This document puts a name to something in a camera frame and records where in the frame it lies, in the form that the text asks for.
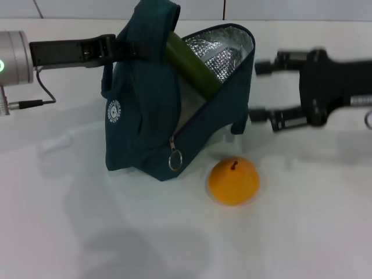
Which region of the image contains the orange pear fruit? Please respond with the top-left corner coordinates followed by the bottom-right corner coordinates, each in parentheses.
top-left (208, 156), bottom-right (260, 206)

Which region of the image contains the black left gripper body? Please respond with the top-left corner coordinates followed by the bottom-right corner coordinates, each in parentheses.
top-left (28, 34), bottom-right (117, 69)

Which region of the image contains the dark teal insulated lunch bag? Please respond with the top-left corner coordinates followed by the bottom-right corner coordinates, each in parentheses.
top-left (101, 0), bottom-right (257, 183)

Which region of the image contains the green cucumber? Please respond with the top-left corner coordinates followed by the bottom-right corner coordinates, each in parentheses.
top-left (164, 31), bottom-right (224, 98)

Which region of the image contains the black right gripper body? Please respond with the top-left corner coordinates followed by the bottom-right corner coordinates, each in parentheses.
top-left (298, 48), bottom-right (372, 126)

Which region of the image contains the right arm cable with connector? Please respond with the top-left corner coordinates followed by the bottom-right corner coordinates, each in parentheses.
top-left (349, 95), bottom-right (372, 129)

